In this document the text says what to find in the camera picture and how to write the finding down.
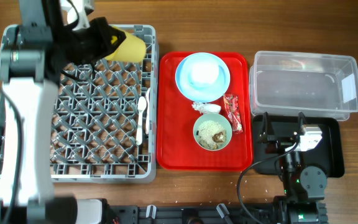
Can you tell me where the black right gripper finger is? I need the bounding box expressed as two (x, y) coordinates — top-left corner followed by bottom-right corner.
(298, 112), (307, 128)
(259, 112), (272, 142)

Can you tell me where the yellow plastic cup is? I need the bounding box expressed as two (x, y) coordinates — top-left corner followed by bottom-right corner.
(105, 26), (146, 63)

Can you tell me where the green bowl with food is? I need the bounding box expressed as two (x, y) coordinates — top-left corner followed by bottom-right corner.
(193, 113), (232, 151)

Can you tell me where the light blue plate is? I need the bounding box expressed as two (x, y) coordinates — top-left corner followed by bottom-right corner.
(175, 52), (231, 103)

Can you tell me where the light blue bowl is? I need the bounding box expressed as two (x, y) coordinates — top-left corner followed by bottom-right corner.
(189, 60), (219, 88)

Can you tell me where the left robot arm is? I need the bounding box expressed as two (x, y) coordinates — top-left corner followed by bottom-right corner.
(0, 1), (146, 223)

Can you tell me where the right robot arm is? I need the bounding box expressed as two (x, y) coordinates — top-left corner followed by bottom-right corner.
(257, 112), (328, 223)

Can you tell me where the grey dishwasher rack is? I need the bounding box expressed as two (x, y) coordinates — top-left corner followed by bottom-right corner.
(0, 24), (160, 184)

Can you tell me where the clear plastic bin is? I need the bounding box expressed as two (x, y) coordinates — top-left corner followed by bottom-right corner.
(249, 51), (358, 121)

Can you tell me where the black plastic tray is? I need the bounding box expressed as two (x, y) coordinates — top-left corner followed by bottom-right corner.
(252, 115), (345, 178)

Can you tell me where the red snack wrapper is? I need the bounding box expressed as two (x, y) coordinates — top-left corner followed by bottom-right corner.
(223, 94), (243, 134)

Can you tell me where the crumpled white napkin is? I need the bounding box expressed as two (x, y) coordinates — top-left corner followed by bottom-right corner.
(192, 102), (221, 114)

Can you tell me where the white plastic spoon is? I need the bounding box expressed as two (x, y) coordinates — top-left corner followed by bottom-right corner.
(135, 96), (147, 146)

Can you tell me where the red plastic tray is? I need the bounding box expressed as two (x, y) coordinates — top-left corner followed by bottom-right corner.
(156, 52), (254, 171)

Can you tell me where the white plastic fork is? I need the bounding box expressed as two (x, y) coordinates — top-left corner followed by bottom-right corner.
(145, 88), (151, 135)

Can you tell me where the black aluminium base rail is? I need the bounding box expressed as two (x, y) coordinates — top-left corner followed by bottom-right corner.
(104, 203), (279, 224)

